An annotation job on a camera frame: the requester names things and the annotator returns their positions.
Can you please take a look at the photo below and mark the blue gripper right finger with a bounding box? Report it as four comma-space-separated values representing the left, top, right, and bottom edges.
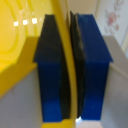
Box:
69, 11, 115, 122

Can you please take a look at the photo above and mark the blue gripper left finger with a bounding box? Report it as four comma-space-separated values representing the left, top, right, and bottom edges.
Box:
33, 14, 72, 123

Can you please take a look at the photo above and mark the yellow bowl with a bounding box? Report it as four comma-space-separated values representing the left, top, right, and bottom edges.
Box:
0, 0, 83, 128

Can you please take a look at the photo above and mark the white floral rim plate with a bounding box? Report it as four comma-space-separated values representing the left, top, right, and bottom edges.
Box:
98, 0, 128, 36

